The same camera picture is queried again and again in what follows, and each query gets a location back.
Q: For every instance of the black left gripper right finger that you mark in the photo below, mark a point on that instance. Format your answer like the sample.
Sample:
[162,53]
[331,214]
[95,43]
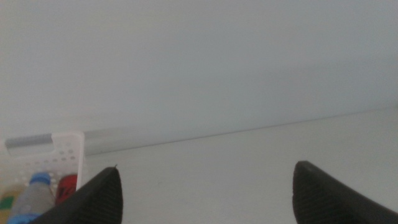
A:
[317,199]

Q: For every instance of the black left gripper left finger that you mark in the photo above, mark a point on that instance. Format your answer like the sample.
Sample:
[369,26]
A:
[96,202]

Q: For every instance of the red bottle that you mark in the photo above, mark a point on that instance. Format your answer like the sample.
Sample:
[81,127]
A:
[66,189]

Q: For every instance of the clear water bottle blue cap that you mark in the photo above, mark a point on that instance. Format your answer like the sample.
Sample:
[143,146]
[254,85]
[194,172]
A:
[34,199]

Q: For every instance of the yellow tea bottle white cap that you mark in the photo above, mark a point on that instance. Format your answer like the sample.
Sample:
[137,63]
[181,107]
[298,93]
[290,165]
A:
[7,202]

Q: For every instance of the white perforated plastic basket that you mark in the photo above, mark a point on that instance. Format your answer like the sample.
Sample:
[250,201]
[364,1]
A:
[66,149]

